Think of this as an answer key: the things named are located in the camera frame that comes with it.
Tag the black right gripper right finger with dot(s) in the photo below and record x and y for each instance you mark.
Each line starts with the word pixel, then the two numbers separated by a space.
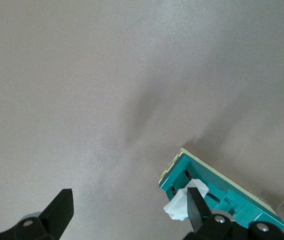
pixel 198 212

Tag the green load switch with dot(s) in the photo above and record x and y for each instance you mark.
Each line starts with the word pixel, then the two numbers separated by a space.
pixel 232 197

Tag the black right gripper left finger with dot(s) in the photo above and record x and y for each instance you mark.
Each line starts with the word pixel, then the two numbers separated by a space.
pixel 56 212

